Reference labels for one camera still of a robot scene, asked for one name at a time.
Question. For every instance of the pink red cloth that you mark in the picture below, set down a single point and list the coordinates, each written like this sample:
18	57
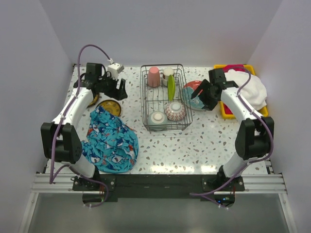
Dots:
235	67

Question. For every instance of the yellow brown plate far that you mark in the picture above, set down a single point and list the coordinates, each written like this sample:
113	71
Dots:
95	100

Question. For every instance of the wire dish rack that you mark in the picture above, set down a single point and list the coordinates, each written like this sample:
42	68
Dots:
156	99

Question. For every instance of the white beige mug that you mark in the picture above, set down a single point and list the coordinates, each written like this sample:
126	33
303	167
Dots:
165	75

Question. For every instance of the blue patterned bowl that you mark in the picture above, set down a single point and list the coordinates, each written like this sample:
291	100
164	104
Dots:
175	111

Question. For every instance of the yellow brown plate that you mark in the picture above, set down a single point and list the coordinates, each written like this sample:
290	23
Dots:
95	100
111	106

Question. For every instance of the blue shark print cloth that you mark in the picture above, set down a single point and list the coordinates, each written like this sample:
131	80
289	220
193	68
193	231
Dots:
110	145

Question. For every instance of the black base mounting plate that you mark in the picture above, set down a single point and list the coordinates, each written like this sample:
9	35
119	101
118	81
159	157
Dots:
115	187

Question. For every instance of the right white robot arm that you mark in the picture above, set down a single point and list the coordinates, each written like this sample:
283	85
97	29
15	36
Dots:
254	141

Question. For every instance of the pink cup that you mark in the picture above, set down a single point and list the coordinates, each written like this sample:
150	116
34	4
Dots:
153	77

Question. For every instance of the yellow brown plate near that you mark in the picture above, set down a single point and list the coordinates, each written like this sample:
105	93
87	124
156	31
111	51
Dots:
111	106

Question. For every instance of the pale green bowl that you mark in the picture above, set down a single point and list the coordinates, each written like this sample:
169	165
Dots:
157	121

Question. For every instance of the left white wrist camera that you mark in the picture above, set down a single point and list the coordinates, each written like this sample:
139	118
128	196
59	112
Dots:
115	69

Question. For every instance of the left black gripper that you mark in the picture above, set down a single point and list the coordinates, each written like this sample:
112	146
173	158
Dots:
119	93

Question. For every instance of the yellow plastic bin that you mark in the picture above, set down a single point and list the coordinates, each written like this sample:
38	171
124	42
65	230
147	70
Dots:
225	111

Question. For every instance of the white towel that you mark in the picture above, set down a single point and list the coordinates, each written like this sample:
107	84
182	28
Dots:
254	91

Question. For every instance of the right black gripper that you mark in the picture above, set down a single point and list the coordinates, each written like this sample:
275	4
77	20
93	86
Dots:
208	104

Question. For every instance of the lime green small plate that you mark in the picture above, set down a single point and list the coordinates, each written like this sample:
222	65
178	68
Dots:
171	87

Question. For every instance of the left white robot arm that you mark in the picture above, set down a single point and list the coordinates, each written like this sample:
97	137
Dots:
61	143

